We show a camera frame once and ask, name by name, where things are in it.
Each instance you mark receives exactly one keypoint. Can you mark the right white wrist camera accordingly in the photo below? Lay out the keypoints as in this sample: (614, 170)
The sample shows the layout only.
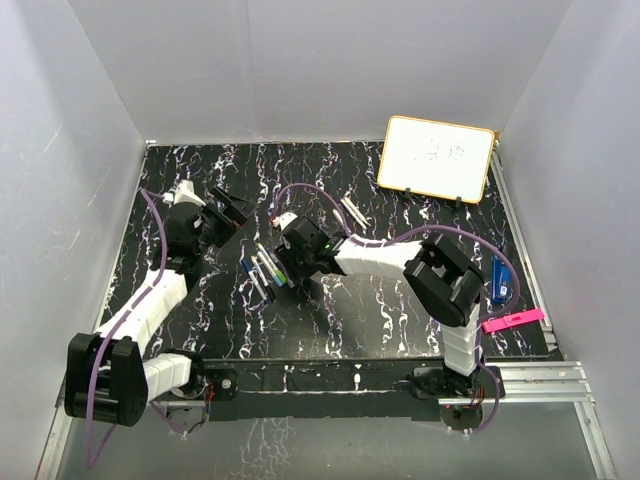
(283, 220)

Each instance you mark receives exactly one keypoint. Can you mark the white pen magenta cap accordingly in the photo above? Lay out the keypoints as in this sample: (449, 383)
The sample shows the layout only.
(359, 212)

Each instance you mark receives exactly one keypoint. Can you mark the black base bar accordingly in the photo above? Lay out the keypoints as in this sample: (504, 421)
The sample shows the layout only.
(231, 390)

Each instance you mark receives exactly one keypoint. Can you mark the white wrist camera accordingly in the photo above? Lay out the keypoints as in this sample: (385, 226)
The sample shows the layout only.
(283, 220)
(183, 193)

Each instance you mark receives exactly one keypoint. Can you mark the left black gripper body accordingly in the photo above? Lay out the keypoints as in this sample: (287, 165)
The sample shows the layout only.
(197, 245)

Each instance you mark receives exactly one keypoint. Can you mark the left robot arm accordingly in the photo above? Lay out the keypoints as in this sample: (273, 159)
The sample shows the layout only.
(108, 378)

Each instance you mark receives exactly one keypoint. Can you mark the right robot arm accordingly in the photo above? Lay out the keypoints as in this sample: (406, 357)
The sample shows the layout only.
(445, 282)

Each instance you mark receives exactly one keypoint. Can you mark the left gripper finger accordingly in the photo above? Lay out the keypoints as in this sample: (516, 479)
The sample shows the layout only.
(227, 221)
(235, 207)

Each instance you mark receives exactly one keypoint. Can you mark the white pen black cap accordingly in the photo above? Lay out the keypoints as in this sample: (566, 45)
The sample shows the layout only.
(265, 285)

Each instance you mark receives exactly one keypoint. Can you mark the aluminium frame rail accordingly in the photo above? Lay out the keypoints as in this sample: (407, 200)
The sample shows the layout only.
(545, 427)

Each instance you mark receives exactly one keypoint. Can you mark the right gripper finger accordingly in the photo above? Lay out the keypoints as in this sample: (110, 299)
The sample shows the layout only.
(286, 257)
(302, 274)

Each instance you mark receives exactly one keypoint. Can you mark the blue black tool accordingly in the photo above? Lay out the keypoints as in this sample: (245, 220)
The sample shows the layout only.
(501, 281)

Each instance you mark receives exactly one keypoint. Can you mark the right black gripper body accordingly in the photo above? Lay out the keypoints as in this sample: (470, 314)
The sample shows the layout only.
(304, 259)

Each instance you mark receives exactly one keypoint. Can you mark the pink clip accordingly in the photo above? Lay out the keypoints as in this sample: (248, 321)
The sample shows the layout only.
(512, 320)

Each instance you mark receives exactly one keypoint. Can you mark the yellow framed whiteboard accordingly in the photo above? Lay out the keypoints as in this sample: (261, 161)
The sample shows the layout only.
(435, 159)

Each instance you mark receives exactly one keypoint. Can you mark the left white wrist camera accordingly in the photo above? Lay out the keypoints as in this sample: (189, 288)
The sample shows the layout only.
(183, 193)

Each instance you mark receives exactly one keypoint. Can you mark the white pen peach cap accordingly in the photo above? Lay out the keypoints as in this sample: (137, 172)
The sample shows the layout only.
(355, 218)

